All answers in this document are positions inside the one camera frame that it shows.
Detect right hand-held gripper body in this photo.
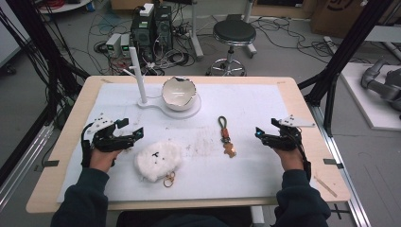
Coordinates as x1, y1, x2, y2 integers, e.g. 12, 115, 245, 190
263, 114, 317, 152

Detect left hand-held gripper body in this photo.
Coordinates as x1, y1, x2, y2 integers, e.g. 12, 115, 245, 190
86, 113, 136, 153

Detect person's left hand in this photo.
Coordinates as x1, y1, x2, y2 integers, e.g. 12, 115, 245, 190
88, 148, 123, 173

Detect person's right hand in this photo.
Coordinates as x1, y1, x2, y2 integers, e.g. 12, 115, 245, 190
272, 147, 305, 173

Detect white table mat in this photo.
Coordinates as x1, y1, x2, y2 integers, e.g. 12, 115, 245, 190
56, 82, 320, 204

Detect white tree-shaped hanger stand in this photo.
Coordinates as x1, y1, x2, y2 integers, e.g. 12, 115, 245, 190
122, 46, 202, 120

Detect black tape strip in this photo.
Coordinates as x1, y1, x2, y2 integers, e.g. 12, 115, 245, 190
33, 159, 61, 173
323, 158, 345, 170

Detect white eggshell-shaped bowl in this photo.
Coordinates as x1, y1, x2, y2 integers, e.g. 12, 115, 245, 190
161, 76, 199, 112

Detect thin wooden stick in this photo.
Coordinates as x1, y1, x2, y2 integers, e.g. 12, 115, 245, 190
313, 175, 339, 199

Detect grey power supply unit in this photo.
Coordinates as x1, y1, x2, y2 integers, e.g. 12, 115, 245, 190
105, 32, 123, 59
120, 32, 132, 59

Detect white floor platform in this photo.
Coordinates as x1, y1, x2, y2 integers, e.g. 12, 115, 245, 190
340, 61, 401, 132

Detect black computer tower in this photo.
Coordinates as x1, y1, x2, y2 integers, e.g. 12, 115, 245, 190
130, 12, 156, 63
153, 4, 174, 52

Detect person's lap dark clothing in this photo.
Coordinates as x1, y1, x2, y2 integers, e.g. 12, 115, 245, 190
115, 208, 253, 227

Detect white power strip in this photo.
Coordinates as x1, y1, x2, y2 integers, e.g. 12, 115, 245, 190
323, 35, 340, 55

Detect white metal table leg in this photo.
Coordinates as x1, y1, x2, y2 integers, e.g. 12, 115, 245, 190
186, 0, 205, 61
241, 0, 258, 60

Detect black round stool chrome base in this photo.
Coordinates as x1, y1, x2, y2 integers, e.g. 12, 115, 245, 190
205, 18, 258, 78

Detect white box on computer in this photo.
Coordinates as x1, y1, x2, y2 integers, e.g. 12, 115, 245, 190
138, 2, 155, 18

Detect brown cardboard box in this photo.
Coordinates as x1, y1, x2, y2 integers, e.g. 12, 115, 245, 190
309, 0, 401, 40

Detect white round table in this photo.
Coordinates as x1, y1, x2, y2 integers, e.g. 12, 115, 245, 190
37, 0, 93, 15

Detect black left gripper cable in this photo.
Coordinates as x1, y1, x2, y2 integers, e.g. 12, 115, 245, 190
80, 123, 93, 168

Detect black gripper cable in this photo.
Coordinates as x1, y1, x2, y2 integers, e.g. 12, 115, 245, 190
296, 138, 313, 183
80, 123, 93, 168

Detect white fluffy keychain gold rings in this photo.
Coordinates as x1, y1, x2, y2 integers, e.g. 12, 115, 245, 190
133, 140, 184, 189

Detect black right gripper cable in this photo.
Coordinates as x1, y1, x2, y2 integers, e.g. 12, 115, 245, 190
296, 138, 313, 183

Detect brown bear keychain green loop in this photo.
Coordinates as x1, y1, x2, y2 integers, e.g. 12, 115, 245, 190
217, 114, 237, 159

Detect aluminium rail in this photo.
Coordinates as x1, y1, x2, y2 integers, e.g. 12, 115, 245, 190
0, 121, 55, 211
307, 103, 374, 227

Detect tangled cables by computers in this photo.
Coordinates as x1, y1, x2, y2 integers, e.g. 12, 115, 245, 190
86, 12, 198, 77

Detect black floor cables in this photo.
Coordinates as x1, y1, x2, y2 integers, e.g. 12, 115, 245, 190
252, 14, 373, 65

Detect black metal frame post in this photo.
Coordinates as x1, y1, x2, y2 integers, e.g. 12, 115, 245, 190
297, 0, 386, 137

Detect black metal frame with cables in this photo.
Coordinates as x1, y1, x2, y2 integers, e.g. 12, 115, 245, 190
0, 0, 91, 187

